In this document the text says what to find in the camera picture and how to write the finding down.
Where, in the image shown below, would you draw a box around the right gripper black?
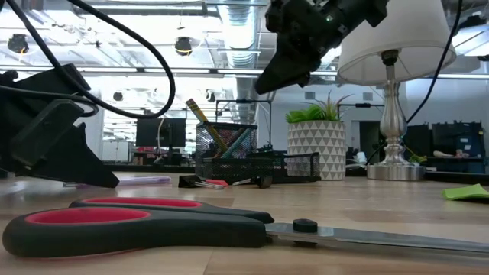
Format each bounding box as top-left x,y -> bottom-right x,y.
254,0 -> 368,95

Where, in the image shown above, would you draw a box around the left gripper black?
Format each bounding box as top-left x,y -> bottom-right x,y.
0,63 -> 121,189

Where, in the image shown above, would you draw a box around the purple plastic pen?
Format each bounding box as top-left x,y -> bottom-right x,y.
63,175 -> 173,189

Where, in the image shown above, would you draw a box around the teal pencil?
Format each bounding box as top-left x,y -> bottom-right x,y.
220,128 -> 254,160

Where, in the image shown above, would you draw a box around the black and red scissors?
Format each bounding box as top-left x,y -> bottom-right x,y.
2,196 -> 489,260

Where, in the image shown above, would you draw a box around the yellow pencil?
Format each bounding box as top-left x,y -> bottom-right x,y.
185,98 -> 230,154

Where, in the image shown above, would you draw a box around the black binder clip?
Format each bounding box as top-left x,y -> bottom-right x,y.
230,175 -> 274,189
177,174 -> 226,191

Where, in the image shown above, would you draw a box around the green sticky notes pad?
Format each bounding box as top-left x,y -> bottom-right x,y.
441,183 -> 489,202

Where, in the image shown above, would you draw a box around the black mesh desk organizer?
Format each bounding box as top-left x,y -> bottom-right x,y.
193,121 -> 322,185

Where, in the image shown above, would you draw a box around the black computer monitor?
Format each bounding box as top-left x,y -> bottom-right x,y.
134,117 -> 187,148

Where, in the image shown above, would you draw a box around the succulent in white patterned pot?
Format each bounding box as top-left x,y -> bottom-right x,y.
284,90 -> 355,182

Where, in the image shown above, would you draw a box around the silver lamp with white shade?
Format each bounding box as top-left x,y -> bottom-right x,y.
337,0 -> 458,182

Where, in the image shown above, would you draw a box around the silver ceiling air duct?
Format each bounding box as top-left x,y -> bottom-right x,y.
217,0 -> 264,123

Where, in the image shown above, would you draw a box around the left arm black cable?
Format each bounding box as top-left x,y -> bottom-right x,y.
0,0 -> 177,120

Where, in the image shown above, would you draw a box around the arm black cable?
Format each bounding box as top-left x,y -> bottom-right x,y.
0,0 -> 177,120
405,0 -> 465,124

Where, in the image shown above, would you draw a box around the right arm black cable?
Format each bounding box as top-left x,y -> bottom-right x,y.
405,0 -> 465,124

